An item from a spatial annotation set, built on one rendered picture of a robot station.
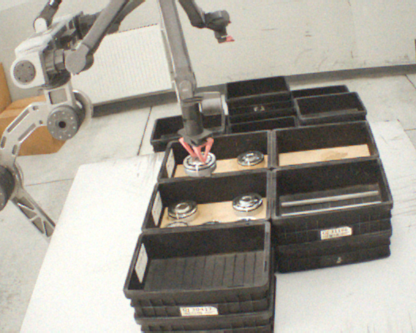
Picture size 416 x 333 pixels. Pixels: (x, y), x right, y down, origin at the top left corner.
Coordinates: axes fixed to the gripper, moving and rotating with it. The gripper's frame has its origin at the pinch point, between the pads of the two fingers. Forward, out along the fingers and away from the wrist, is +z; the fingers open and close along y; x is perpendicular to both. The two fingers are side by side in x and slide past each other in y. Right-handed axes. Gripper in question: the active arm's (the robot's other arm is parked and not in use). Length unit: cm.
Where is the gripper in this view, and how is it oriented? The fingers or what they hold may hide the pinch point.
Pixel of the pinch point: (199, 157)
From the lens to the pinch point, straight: 189.6
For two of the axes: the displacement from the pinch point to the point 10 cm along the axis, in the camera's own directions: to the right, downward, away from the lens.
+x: -7.9, 4.1, -4.6
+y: -5.9, -3.2, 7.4
